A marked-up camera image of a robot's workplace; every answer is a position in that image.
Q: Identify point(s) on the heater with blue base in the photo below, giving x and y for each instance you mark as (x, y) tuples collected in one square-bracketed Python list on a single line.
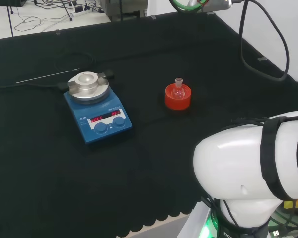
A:
[(104, 129)]

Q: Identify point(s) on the silver usb plug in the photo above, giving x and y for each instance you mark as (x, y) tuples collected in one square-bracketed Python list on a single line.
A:
[(276, 233)]

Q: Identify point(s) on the yellow stop button box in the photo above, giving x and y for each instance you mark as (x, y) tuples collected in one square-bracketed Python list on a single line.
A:
[(289, 205)]

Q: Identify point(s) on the grey cabinet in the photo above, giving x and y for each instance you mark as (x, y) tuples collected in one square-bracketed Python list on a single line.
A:
[(126, 10)]

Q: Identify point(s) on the black bench cloth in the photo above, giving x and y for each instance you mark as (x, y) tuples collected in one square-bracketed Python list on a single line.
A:
[(64, 186)]

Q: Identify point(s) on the white power strip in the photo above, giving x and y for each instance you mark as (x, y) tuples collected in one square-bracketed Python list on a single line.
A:
[(80, 13)]

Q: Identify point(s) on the black tripod leg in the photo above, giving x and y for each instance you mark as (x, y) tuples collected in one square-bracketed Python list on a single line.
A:
[(68, 11)]

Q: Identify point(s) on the thin metal probe rod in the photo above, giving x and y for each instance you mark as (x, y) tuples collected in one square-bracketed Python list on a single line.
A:
[(47, 75)]

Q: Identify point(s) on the black thin pole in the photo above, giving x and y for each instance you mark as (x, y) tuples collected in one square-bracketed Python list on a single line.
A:
[(11, 22)]

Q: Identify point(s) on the clear round-bottom flask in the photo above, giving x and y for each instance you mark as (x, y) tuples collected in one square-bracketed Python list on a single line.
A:
[(178, 92)]

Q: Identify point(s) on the clear cloth clip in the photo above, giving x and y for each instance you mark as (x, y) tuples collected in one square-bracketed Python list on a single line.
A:
[(263, 59), (57, 31), (153, 17), (210, 13)]

